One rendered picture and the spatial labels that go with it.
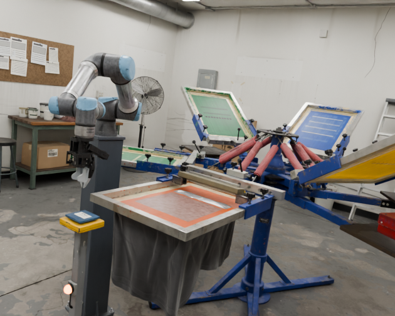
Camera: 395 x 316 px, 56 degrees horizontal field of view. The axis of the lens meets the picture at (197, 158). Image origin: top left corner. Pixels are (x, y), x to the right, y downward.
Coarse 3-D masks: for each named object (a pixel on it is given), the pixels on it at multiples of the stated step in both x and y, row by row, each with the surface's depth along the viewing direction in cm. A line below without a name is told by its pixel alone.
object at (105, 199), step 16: (96, 192) 178; (112, 192) 183; (128, 192) 192; (224, 192) 220; (112, 208) 168; (128, 208) 162; (240, 208) 184; (160, 224) 151; (176, 224) 151; (208, 224) 156; (224, 224) 169
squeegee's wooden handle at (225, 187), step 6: (180, 174) 214; (186, 174) 211; (192, 174) 213; (192, 180) 209; (198, 180) 206; (204, 180) 204; (210, 180) 204; (216, 186) 200; (222, 186) 198; (228, 186) 196; (234, 186) 200; (234, 192) 193; (240, 192) 195
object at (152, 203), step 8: (160, 192) 204; (168, 192) 206; (192, 192) 213; (200, 192) 215; (208, 192) 217; (128, 200) 184; (136, 200) 186; (144, 200) 188; (152, 200) 189; (160, 200) 191; (168, 200) 193; (176, 200) 195; (184, 200) 197; (192, 200) 198; (144, 208) 176; (152, 208) 177; (160, 208) 178
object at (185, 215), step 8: (216, 200) 204; (224, 200) 206; (232, 200) 208; (168, 208) 180; (176, 208) 182; (184, 208) 183; (192, 208) 185; (200, 208) 187; (208, 208) 188; (216, 208) 190; (232, 208) 194; (160, 216) 168; (168, 216) 169; (176, 216) 170; (184, 216) 172; (192, 216) 173; (200, 216) 175; (208, 216) 176; (184, 224) 162; (192, 224) 163
